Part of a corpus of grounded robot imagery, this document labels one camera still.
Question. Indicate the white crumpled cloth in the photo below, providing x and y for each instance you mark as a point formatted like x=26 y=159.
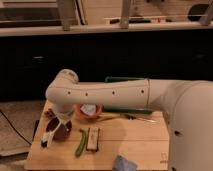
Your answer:
x=88 y=109

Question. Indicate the brown nut cluster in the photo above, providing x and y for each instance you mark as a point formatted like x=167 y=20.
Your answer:
x=49 y=114

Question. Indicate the green tray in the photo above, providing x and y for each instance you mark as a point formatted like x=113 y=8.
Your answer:
x=111 y=79

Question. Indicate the wooden scrub brush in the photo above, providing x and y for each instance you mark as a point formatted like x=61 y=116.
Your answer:
x=93 y=138

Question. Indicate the orange bowl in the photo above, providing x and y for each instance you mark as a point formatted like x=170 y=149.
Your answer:
x=81 y=115

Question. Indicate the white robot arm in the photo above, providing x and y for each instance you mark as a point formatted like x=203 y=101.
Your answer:
x=188 y=103

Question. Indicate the long-handled utensil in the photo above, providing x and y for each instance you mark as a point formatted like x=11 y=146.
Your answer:
x=126 y=116

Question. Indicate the green pea pod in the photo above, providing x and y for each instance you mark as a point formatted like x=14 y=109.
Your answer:
x=82 y=143

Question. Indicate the dark purple bowl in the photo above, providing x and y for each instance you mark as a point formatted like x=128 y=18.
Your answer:
x=63 y=132

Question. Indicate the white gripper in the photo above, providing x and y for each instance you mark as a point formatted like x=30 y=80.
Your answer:
x=47 y=137

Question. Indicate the wooden cutting board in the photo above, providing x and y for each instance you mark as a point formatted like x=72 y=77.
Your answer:
x=142 y=142

